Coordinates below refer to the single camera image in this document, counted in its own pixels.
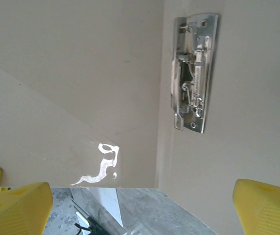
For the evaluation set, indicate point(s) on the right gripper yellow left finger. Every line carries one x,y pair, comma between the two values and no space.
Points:
15,213

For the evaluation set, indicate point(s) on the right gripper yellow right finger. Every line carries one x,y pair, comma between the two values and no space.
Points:
267,210

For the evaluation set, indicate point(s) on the brown cardboard folder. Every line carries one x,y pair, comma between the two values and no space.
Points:
81,73

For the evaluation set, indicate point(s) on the metal folder clip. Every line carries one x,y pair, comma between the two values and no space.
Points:
198,73

